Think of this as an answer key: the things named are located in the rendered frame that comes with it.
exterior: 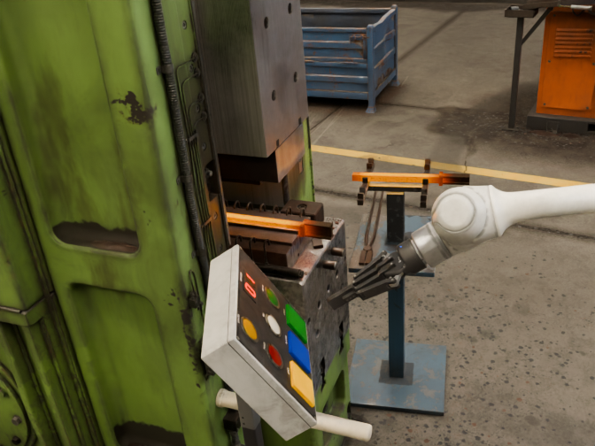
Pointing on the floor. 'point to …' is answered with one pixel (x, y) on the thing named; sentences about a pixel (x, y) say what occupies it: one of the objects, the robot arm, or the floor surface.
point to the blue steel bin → (350, 52)
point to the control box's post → (250, 424)
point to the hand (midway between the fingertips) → (343, 296)
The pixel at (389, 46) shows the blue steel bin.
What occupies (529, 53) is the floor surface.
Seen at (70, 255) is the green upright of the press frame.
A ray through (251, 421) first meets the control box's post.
